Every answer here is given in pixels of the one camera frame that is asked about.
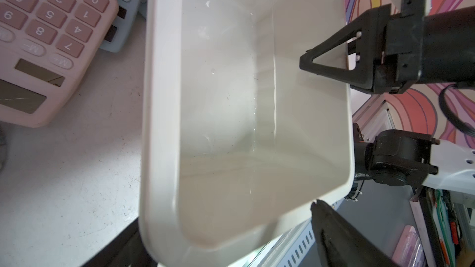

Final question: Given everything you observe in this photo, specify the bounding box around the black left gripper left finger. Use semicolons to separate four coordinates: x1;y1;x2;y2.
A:
310;200;397;267

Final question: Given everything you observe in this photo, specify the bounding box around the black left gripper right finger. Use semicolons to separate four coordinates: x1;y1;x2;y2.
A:
299;4;391;94

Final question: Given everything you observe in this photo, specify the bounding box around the white plastic storage box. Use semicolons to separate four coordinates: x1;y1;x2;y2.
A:
139;0;355;267

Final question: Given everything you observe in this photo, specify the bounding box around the pink calculator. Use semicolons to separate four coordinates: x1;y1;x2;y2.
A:
1;0;119;127

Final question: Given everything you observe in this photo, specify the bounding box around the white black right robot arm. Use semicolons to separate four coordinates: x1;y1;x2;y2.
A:
353;124;475;195

